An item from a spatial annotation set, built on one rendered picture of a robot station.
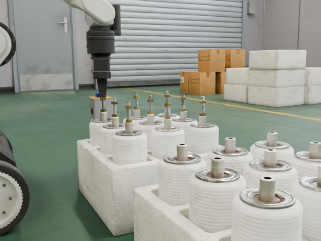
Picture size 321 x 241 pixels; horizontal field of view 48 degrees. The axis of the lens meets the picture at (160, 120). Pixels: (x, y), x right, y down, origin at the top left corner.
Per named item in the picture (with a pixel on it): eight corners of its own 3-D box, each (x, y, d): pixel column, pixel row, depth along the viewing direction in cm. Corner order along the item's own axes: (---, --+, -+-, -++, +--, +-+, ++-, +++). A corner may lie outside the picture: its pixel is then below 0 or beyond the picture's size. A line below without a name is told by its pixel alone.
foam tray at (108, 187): (114, 237, 92) (112, 169, 89) (79, 190, 126) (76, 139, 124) (237, 209, 108) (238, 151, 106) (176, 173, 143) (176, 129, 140)
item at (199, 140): (199, 176, 118) (200, 122, 115) (224, 182, 111) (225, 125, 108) (180, 183, 111) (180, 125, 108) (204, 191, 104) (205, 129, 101)
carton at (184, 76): (197, 91, 538) (197, 71, 533) (205, 92, 517) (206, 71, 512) (179, 92, 525) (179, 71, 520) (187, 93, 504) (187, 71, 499)
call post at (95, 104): (97, 181, 135) (93, 99, 130) (92, 176, 142) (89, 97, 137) (115, 178, 138) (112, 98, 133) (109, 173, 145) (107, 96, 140)
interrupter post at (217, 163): (215, 180, 59) (215, 160, 59) (207, 176, 61) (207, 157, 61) (227, 178, 60) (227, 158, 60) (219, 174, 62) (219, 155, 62)
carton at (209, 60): (225, 71, 485) (225, 49, 480) (210, 71, 474) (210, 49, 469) (211, 71, 511) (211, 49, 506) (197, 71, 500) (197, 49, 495)
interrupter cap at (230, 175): (211, 187, 56) (211, 183, 56) (186, 174, 62) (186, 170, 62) (249, 180, 59) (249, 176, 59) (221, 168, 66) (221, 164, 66)
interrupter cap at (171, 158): (174, 168, 66) (174, 164, 66) (156, 158, 73) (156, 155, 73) (208, 162, 70) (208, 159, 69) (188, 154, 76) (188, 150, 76)
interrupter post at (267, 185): (266, 205, 49) (267, 181, 48) (254, 199, 51) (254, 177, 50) (279, 202, 50) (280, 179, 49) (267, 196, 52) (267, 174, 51)
